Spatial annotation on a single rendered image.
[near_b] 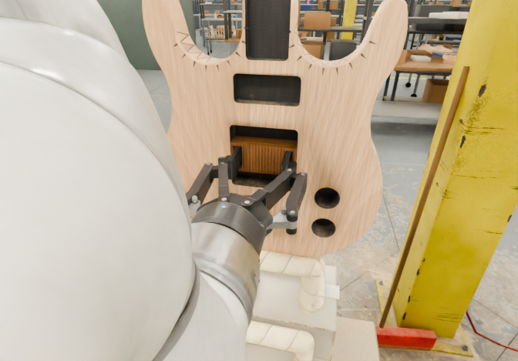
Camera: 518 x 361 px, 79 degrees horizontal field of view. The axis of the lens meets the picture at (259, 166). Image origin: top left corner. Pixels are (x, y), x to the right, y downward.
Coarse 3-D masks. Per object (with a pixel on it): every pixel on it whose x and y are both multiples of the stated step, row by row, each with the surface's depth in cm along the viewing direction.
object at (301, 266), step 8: (264, 256) 52; (272, 256) 52; (280, 256) 52; (288, 256) 52; (296, 256) 52; (264, 264) 52; (272, 264) 52; (280, 264) 51; (288, 264) 51; (296, 264) 51; (304, 264) 51; (312, 264) 51; (320, 264) 52; (280, 272) 52; (288, 272) 51; (296, 272) 51; (304, 272) 51; (312, 272) 50; (320, 272) 51
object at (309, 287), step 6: (312, 276) 51; (318, 276) 51; (306, 282) 52; (312, 282) 51; (318, 282) 52; (300, 288) 54; (306, 288) 52; (312, 288) 52; (318, 288) 53; (300, 294) 54; (306, 294) 53; (312, 294) 53; (300, 300) 55; (306, 300) 53; (312, 300) 53; (300, 306) 55; (306, 306) 54; (306, 312) 55; (312, 312) 55
